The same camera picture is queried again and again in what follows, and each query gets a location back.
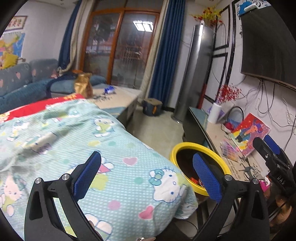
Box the wooden glass sliding door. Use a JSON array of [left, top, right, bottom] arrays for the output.
[[79, 8, 159, 89]]

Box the blue curtain right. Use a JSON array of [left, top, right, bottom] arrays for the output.
[[149, 0, 186, 105]]

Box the framed picture strip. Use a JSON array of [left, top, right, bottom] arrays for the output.
[[4, 16, 27, 32]]

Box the red blanket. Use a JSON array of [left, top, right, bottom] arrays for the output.
[[1, 93, 85, 123]]

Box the yellow flower decoration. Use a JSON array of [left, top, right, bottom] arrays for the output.
[[191, 6, 223, 27]]

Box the blue curtain left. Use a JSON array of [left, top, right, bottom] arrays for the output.
[[58, 1, 82, 70]]

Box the blue crumpled wrapper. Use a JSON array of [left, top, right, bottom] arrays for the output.
[[103, 85, 115, 95]]

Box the red berry decoration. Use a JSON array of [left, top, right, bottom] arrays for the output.
[[216, 85, 241, 105]]

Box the wall mounted television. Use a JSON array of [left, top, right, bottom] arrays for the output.
[[240, 6, 295, 89]]

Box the Hello Kitty green bedsheet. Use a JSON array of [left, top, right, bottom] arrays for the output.
[[1, 99, 198, 240]]

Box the yellow cushion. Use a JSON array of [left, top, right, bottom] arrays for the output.
[[1, 52, 19, 69]]

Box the person left hand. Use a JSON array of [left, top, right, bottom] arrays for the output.
[[89, 220, 103, 241]]

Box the China map poster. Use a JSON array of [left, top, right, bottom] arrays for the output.
[[1, 32, 25, 60]]

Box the white paper roll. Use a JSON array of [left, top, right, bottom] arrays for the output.
[[207, 103, 222, 124]]

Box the coffee table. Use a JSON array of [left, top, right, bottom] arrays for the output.
[[88, 84, 142, 127]]

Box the blue sofa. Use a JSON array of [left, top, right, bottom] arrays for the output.
[[0, 58, 107, 114]]

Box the TV cabinet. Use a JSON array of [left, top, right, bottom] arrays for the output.
[[182, 106, 278, 232]]

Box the yellow rim trash bin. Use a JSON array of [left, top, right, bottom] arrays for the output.
[[170, 142, 232, 197]]

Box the silver tower air conditioner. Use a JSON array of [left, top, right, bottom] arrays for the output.
[[172, 24, 214, 123]]

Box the gold paper bag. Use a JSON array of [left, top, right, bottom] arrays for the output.
[[74, 73, 93, 98]]

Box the blue curtain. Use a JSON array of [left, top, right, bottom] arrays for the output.
[[58, 1, 82, 70], [149, 0, 186, 105]]

